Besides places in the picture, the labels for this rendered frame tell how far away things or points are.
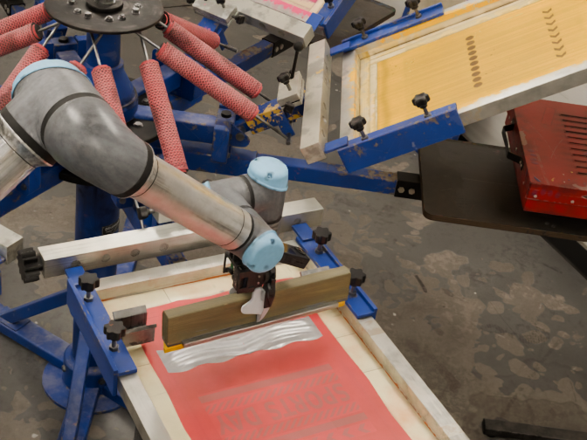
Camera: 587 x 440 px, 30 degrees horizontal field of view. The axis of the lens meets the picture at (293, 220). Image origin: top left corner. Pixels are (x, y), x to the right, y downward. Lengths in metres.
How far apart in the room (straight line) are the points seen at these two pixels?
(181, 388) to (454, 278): 2.18
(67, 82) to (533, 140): 1.59
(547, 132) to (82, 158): 1.69
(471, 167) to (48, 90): 1.66
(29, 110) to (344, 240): 2.75
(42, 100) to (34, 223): 2.58
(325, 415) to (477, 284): 2.11
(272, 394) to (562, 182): 1.00
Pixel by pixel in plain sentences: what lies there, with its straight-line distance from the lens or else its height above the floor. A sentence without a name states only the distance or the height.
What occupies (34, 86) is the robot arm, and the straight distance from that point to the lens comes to 1.72.
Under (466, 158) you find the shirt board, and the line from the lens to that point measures 3.13.
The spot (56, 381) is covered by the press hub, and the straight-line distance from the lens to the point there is 3.59.
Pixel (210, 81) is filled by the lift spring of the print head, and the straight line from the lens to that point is 2.81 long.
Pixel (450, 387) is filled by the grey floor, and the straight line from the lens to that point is 3.79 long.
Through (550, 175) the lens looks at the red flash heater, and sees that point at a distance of 2.85.
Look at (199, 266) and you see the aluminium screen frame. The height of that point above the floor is 0.99.
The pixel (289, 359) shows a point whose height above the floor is 0.95.
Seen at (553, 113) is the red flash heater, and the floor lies 1.10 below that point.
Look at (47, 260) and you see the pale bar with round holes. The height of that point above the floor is 1.04.
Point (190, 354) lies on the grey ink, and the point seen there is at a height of 0.96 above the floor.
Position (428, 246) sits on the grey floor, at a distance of 4.39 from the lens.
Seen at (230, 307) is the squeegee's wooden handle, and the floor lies 1.12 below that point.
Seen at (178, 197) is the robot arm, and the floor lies 1.54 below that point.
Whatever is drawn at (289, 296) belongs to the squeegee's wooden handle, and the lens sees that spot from 2.22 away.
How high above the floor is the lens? 2.52
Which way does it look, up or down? 35 degrees down
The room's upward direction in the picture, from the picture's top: 9 degrees clockwise
